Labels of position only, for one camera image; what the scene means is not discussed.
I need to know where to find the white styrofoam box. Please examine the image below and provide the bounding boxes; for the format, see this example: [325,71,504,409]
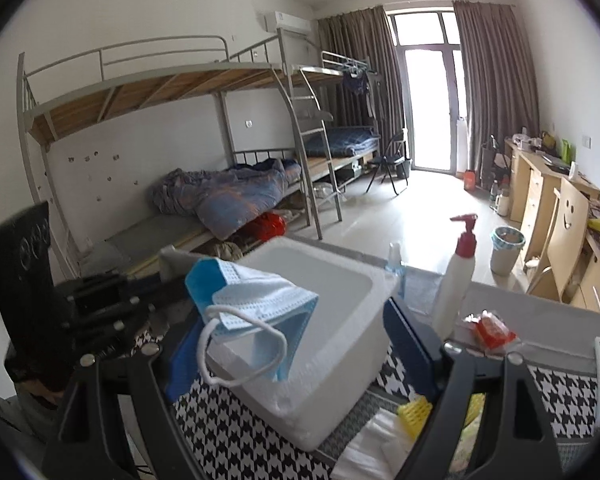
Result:
[207,237,398,451]

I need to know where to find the glass balcony door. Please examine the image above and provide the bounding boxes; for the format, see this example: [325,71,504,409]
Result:
[387,6,467,174]

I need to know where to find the far metal bunk bed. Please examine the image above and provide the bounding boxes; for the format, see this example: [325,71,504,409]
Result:
[279,27,387,224]

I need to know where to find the black folding chair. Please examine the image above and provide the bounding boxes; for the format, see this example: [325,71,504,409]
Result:
[366,132,411,195]

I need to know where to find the yellow foam net sleeve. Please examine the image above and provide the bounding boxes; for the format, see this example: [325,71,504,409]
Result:
[396,393,486,441]

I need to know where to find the near metal bunk bed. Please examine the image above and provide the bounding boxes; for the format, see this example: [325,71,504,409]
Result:
[16,34,341,278]

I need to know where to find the long wooden desk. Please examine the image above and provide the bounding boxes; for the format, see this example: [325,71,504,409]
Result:
[506,140,600,313]

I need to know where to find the blue spray bottle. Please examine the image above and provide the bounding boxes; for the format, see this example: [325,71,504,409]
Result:
[386,242,405,299]

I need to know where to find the white lotion pump bottle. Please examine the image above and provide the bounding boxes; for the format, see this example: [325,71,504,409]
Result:
[431,214,478,340]

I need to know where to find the blue plaid quilt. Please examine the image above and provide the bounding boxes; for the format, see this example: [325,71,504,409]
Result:
[148,158,302,240]

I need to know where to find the white foam sheets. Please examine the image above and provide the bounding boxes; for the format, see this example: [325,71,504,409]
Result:
[330,408,415,480]

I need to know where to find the orange container by door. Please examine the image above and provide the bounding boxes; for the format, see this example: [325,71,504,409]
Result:
[463,170,476,192]

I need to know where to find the wooden smiley face chair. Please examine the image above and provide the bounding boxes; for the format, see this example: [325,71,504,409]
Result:
[527,178,590,302]

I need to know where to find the blue surgical face mask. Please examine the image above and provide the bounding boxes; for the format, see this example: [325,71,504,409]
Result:
[184,258,320,389]

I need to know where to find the right brown curtain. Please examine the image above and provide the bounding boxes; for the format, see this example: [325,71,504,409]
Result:
[453,0,540,174]

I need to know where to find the red bag under bed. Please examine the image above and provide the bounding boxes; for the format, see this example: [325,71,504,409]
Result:
[242,211,287,242]

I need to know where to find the red snack packet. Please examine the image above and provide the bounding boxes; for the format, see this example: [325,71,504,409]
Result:
[463,310,519,356]

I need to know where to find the metal bunk bed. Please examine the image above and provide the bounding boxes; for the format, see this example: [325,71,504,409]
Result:
[16,34,341,278]
[279,27,387,224]

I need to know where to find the waste bin with blue liner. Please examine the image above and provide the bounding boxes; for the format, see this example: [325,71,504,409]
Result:
[490,226,526,276]

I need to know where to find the white air conditioner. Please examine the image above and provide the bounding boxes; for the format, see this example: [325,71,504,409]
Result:
[264,11,312,36]

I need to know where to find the brown curtain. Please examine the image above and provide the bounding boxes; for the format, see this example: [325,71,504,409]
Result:
[453,0,540,174]
[317,6,404,149]

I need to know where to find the left brown curtain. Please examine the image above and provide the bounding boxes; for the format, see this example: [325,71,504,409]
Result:
[317,6,404,149]

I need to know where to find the houndstooth tablecloth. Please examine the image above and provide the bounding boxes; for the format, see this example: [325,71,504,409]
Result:
[134,253,600,480]

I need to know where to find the green tissue packet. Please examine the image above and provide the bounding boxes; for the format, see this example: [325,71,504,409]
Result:
[449,414,482,474]

